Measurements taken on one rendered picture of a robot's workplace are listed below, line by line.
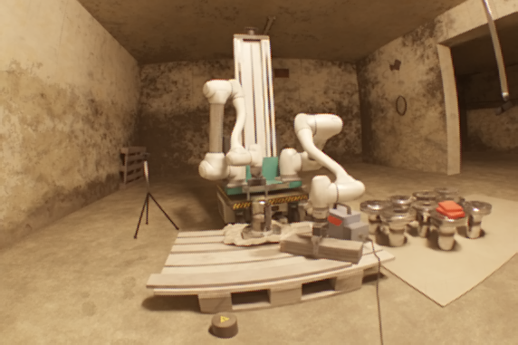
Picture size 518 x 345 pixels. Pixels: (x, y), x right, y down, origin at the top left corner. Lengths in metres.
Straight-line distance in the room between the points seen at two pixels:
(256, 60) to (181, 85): 4.37
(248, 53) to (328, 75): 4.99
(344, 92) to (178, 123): 4.56
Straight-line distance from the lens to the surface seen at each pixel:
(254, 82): 2.37
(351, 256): 1.32
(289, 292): 1.23
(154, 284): 1.23
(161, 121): 6.60
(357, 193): 1.33
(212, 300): 1.21
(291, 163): 2.16
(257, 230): 1.66
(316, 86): 7.04
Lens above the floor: 0.78
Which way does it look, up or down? 2 degrees down
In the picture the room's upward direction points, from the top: 3 degrees counter-clockwise
